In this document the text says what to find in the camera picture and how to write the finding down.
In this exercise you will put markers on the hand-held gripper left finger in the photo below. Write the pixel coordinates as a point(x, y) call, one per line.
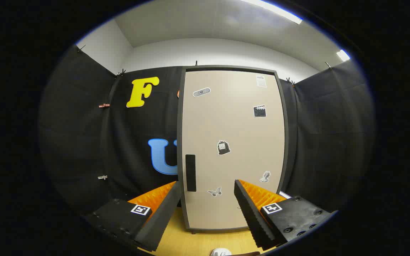
point(162, 217)

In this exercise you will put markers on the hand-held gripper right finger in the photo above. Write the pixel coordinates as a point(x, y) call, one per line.
point(251, 213)

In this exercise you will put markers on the white canvas shoe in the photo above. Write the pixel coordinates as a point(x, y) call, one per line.
point(221, 252)

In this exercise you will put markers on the grey shoe cabinet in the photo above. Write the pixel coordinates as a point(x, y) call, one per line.
point(180, 124)

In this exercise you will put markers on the black backdrop cloth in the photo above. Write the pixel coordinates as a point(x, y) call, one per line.
point(84, 142)

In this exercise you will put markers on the pink clip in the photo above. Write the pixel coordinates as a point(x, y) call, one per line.
point(104, 105)

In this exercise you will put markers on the small ceiling light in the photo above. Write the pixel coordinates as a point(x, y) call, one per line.
point(343, 55)

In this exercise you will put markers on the long ceiling light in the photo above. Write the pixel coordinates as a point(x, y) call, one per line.
point(279, 12)

